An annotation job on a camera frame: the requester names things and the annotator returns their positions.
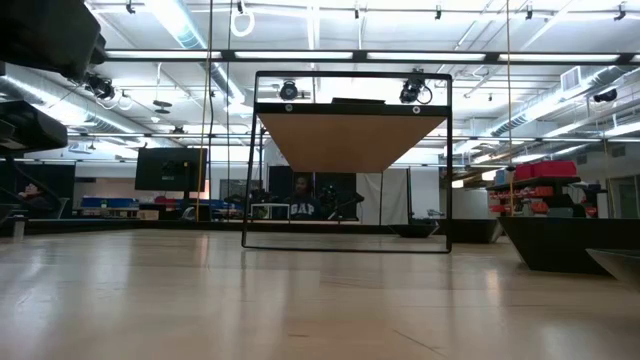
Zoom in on person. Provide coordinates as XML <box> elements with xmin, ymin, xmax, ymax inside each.
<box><xmin>283</xmin><ymin>174</ymin><xmax>324</xmax><ymax>222</ymax></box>
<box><xmin>17</xmin><ymin>182</ymin><xmax>51</xmax><ymax>211</ymax></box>

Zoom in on black overhead camera with cable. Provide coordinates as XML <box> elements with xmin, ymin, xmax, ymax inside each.
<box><xmin>398</xmin><ymin>77</ymin><xmax>434</xmax><ymax>106</ymax></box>

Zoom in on blue storage bin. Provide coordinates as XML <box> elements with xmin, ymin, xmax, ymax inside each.
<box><xmin>79</xmin><ymin>196</ymin><xmax>140</xmax><ymax>210</ymax></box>

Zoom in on black overhead rig frame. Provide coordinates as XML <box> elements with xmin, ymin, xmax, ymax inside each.
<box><xmin>102</xmin><ymin>48</ymin><xmax>640</xmax><ymax>65</ymax></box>

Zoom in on thin hanging cable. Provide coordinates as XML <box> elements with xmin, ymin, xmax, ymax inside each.
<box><xmin>225</xmin><ymin>0</ymin><xmax>234</xmax><ymax>222</ymax></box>

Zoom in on black leaf-shaped plate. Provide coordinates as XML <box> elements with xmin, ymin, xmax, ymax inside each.
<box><xmin>388</xmin><ymin>222</ymin><xmax>441</xmax><ymax>239</ymax></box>
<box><xmin>585</xmin><ymin>247</ymin><xmax>640</xmax><ymax>287</ymax></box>

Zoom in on red bin storage rack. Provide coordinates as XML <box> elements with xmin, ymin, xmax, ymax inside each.
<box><xmin>485</xmin><ymin>159</ymin><xmax>609</xmax><ymax>219</ymax></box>

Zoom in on white small table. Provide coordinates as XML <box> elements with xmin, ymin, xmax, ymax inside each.
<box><xmin>249</xmin><ymin>201</ymin><xmax>292</xmax><ymax>222</ymax></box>

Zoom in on white air vent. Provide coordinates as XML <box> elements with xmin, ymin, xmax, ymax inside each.
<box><xmin>559</xmin><ymin>66</ymin><xmax>582</xmax><ymax>92</ymax></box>

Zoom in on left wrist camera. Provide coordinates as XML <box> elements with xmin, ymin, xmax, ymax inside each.
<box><xmin>0</xmin><ymin>98</ymin><xmax>70</xmax><ymax>157</ymax></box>

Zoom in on white partition screen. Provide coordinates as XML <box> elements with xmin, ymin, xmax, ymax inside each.
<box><xmin>356</xmin><ymin>168</ymin><xmax>412</xmax><ymax>226</ymax></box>

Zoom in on silver air duct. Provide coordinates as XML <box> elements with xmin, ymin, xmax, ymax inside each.
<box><xmin>0</xmin><ymin>62</ymin><xmax>139</xmax><ymax>132</ymax></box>
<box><xmin>144</xmin><ymin>0</ymin><xmax>247</xmax><ymax>106</ymax></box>
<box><xmin>489</xmin><ymin>64</ymin><xmax>640</xmax><ymax>139</ymax></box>

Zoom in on wooden riser shelf black frame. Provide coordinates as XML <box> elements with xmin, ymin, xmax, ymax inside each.
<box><xmin>241</xmin><ymin>70</ymin><xmax>455</xmax><ymax>255</ymax></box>

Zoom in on yellow hanging cable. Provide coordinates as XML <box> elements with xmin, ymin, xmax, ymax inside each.
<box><xmin>194</xmin><ymin>0</ymin><xmax>215</xmax><ymax>222</ymax></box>

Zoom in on black ceiling spotlight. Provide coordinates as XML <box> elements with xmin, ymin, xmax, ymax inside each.
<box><xmin>82</xmin><ymin>72</ymin><xmax>117</xmax><ymax>101</ymax></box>

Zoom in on white hanging ring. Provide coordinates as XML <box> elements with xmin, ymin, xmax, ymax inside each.
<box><xmin>229</xmin><ymin>8</ymin><xmax>256</xmax><ymax>39</ymax></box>

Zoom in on black round overhead camera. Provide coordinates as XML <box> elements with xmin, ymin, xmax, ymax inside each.
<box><xmin>278</xmin><ymin>79</ymin><xmax>300</xmax><ymax>102</ymax></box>

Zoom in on black partition panel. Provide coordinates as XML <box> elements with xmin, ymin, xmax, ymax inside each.
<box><xmin>267</xmin><ymin>165</ymin><xmax>358</xmax><ymax>222</ymax></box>

